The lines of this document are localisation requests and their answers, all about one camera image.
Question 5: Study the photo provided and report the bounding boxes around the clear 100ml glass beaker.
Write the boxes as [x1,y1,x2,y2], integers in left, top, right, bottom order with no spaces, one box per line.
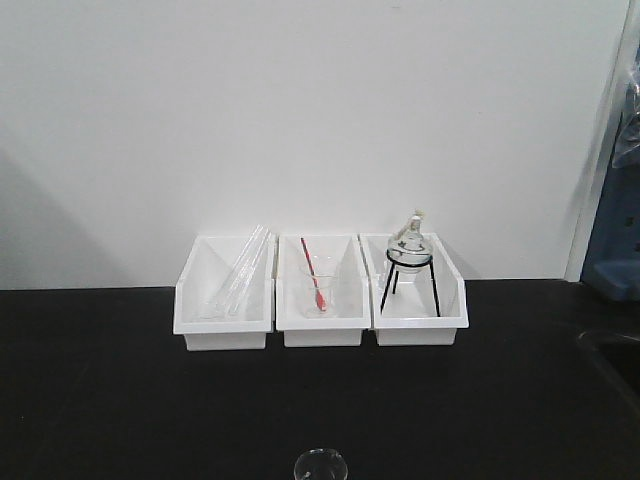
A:
[291,436,350,480]

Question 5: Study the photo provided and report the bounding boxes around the small glass beaker in bin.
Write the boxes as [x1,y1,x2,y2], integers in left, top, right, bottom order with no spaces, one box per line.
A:
[299,255,337,318]

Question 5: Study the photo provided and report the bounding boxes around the blue cabinet at right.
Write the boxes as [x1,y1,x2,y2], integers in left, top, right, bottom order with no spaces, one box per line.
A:
[581,1,639,303]

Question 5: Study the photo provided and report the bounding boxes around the middle white plastic bin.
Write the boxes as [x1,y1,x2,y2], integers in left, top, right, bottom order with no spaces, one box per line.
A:
[275,234,371,347]

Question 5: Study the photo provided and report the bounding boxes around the white plastic bin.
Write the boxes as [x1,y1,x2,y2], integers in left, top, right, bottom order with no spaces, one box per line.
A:
[275,234,371,347]
[173,234,276,351]
[359,233,469,346]

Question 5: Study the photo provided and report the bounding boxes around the red stirring spatula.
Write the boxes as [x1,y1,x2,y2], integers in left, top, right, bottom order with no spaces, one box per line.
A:
[300,237,328,313]

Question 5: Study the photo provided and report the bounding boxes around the black metal tripod stand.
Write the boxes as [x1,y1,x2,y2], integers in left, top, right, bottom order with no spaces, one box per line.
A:
[379,250,441,317]

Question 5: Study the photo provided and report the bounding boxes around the left white plastic bin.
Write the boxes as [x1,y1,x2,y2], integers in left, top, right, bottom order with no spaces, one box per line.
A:
[173,234,276,351]

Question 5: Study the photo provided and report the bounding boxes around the glass test tubes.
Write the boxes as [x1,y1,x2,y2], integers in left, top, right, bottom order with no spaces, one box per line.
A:
[200,225,271,319]

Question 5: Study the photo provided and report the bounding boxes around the right white plastic bin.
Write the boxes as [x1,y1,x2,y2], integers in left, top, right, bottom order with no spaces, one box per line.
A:
[359,233,469,346]

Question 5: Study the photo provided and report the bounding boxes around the black sink basin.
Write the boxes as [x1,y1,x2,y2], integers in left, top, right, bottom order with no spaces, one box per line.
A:
[576,330,639,417]

